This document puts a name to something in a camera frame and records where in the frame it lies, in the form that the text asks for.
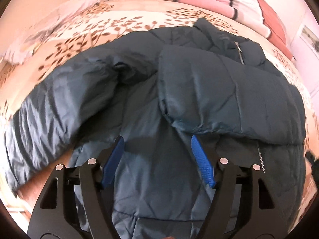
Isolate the leaf patterned bed blanket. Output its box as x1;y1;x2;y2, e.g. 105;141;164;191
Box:
0;0;317;227

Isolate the red pink pillow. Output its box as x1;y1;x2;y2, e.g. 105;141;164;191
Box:
257;0;295;61

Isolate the white wardrobe with ornaments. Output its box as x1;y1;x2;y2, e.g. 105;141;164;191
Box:
291;9;318;103

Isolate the pink striped folded blanket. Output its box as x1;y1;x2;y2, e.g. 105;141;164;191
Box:
178;0;270;38

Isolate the light purple floral pillow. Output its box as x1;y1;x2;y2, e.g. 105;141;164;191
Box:
1;0;106;64

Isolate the dark teal quilted jacket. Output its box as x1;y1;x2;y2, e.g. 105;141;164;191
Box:
3;18;306;238

